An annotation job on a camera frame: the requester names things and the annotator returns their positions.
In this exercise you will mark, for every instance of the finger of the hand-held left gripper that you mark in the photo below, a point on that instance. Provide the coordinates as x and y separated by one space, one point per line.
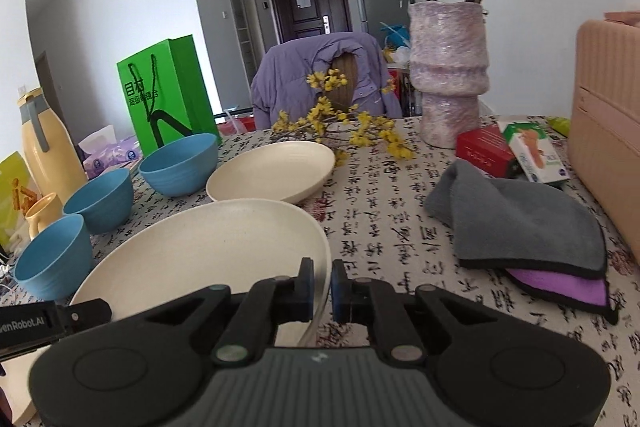
82 316

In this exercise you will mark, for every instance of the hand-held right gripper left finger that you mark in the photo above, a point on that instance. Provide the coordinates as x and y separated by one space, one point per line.
306 289

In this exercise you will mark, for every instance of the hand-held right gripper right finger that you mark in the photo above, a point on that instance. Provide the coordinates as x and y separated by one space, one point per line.
340 294

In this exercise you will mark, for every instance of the cream plate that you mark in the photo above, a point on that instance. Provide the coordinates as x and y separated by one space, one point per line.
200 257
270 172

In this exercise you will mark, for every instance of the blue bowl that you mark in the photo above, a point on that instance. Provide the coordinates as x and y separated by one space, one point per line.
50 257
177 167
100 202

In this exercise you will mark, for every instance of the calligraphy printed tablecloth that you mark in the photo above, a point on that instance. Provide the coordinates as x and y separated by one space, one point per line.
380 217

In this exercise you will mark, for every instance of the yellow mug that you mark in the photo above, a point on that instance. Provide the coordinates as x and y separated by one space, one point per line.
47 209

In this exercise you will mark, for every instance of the yellow-green snack packet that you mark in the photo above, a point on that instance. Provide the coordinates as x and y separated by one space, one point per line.
12 187

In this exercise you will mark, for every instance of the yellow thermos jug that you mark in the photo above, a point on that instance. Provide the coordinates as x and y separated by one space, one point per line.
50 157

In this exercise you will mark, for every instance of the purple tissue pack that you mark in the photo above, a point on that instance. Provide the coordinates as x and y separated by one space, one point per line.
107 154

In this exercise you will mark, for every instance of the yellow flower branch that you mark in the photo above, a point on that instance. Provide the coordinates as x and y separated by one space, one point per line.
370 123

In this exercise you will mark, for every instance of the grey cloth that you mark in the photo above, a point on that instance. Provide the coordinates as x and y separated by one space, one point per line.
510 222

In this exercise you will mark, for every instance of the wooden chair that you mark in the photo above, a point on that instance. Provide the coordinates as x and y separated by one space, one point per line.
350 92

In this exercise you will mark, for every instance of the red box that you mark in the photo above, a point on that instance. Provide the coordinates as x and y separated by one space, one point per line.
480 147

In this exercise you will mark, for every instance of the purple cloth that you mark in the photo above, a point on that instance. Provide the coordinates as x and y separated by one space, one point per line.
560 288

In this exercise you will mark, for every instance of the purple jacket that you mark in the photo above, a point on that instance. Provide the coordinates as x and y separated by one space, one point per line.
300 67

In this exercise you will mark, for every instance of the green and white box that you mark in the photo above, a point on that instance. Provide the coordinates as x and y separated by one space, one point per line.
537 152

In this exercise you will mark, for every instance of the green paper bag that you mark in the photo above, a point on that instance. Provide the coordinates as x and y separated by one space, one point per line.
175 72

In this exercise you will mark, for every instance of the blue plastic bag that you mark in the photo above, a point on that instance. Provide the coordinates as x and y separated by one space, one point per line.
395 34

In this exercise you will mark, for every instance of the small green object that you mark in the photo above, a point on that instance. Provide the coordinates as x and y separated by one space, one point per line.
559 126

